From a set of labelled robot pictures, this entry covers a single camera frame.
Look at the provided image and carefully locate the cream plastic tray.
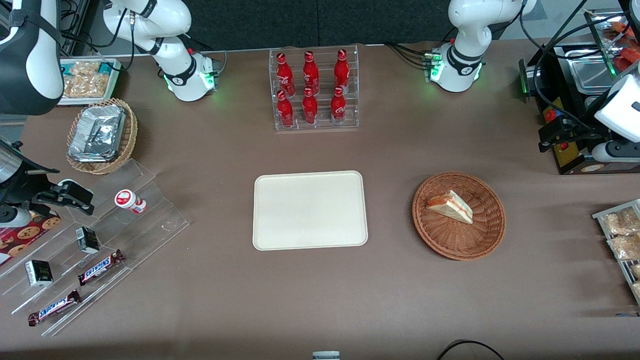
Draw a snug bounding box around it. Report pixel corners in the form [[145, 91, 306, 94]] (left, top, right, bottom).
[[252, 170, 369, 251]]

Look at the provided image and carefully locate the clear acrylic bottle rack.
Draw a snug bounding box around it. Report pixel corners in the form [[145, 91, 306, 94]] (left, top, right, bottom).
[[269, 44, 360, 132]]

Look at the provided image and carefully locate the white snack tray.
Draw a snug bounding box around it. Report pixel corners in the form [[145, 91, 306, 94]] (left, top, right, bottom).
[[59, 57, 122, 107]]

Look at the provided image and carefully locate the grey wire snack rack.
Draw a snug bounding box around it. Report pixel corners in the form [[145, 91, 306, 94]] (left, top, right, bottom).
[[592, 199, 640, 306]]

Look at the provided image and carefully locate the red cookie box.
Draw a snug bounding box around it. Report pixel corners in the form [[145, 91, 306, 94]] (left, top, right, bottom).
[[0, 210, 62, 266]]

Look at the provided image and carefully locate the white red-capped yogurt bottle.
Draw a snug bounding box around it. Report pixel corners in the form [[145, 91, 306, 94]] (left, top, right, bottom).
[[114, 189, 147, 215]]

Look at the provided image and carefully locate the light wicker basket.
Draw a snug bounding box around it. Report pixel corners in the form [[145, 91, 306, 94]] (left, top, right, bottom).
[[66, 98, 138, 175]]

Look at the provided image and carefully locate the red cola bottle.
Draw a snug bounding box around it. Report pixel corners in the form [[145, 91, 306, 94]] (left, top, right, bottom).
[[303, 51, 320, 96], [276, 52, 296, 97], [276, 90, 295, 128], [302, 87, 319, 125], [330, 86, 347, 125], [334, 49, 350, 94]]

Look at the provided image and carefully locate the small black carton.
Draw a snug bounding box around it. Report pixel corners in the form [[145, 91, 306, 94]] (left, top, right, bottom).
[[25, 260, 54, 287], [75, 226, 100, 254]]

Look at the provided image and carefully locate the steel pan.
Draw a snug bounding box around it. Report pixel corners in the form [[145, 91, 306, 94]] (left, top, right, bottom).
[[565, 47, 618, 96]]

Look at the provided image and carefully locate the clear acrylic stepped display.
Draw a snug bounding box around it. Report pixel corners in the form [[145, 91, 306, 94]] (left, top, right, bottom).
[[0, 159, 191, 337]]

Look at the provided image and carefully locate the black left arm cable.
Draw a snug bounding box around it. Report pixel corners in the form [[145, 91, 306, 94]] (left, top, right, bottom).
[[519, 0, 621, 135]]

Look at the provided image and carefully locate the triangular sandwich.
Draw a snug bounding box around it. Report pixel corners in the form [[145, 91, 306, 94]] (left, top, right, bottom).
[[425, 189, 474, 225]]

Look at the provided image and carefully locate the black arm base cable bundle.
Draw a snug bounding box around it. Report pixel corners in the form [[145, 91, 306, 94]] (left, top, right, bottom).
[[384, 42, 432, 70]]

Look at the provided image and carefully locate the brown wicker basket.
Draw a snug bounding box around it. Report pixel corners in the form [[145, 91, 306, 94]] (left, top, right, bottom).
[[412, 171, 507, 261]]

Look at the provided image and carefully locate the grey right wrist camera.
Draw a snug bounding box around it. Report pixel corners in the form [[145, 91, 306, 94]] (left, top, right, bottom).
[[0, 205, 32, 229]]

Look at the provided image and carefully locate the brown Snickers bar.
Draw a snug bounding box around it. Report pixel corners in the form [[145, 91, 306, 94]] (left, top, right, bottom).
[[27, 289, 82, 327], [78, 249, 126, 286]]

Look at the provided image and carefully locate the black looped table cable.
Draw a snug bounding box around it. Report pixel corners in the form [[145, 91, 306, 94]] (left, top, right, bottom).
[[437, 339, 507, 360]]

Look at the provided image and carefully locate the black food warmer cabinet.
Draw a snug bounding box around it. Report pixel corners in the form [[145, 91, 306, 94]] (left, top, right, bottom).
[[518, 10, 640, 176]]

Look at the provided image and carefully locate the clear bagged snack pack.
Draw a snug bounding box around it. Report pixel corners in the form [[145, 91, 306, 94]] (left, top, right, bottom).
[[64, 75, 111, 99], [67, 61, 103, 78]]

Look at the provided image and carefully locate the stack of foil trays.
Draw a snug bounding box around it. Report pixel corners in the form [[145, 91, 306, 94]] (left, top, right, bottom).
[[68, 104, 126, 163]]

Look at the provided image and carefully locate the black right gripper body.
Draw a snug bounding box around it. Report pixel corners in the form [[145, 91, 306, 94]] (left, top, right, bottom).
[[0, 140, 61, 207]]

